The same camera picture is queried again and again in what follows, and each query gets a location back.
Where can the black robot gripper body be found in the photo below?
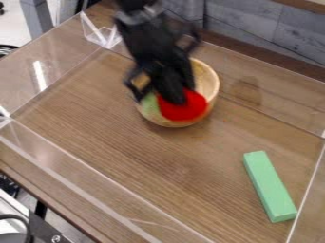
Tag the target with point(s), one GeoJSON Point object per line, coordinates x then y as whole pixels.
{"type": "Point", "coordinates": [153, 40]}

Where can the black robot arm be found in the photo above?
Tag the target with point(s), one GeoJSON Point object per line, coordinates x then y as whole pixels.
{"type": "Point", "coordinates": [137, 4]}

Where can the red plush fruit green leaf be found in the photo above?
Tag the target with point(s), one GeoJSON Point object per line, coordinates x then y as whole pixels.
{"type": "Point", "coordinates": [157, 107]}

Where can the black equipment lower left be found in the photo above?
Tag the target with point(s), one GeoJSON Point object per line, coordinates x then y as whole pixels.
{"type": "Point", "coordinates": [23, 225]}

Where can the wooden bowl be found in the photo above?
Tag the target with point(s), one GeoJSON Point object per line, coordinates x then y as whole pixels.
{"type": "Point", "coordinates": [206, 85]}

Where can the green rectangular block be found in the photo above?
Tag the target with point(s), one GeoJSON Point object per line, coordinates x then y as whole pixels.
{"type": "Point", "coordinates": [269, 186]}

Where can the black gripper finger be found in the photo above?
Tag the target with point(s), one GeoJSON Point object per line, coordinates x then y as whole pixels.
{"type": "Point", "coordinates": [185, 65]}
{"type": "Point", "coordinates": [167, 81]}

